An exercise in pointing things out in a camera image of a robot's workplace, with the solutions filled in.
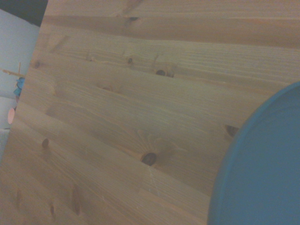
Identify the teal round plate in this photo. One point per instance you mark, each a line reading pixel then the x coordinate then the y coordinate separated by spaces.
pixel 262 164

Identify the small blue object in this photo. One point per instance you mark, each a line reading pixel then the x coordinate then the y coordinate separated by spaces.
pixel 20 85

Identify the pink round object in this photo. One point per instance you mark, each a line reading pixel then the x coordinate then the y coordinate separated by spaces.
pixel 11 116

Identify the thin wooden stick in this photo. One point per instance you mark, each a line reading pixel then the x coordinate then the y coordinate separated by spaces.
pixel 11 73

